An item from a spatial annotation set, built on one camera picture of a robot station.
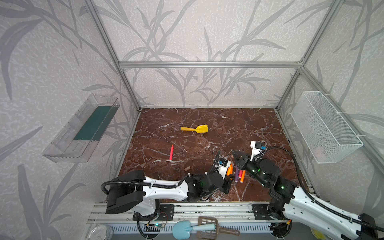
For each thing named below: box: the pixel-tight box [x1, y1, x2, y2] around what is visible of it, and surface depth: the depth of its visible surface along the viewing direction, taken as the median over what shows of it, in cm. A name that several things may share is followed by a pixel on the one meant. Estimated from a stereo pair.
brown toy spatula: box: [197, 216, 240, 240], surface depth 70 cm
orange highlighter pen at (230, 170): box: [227, 163, 234, 177], surface depth 71 cm
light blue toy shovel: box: [172, 220, 216, 240], surface depth 70 cm
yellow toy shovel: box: [180, 124, 209, 134], surface depth 108 cm
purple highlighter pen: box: [235, 166, 239, 183], surface depth 86 cm
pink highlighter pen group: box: [169, 144, 175, 162], surface depth 97 cm
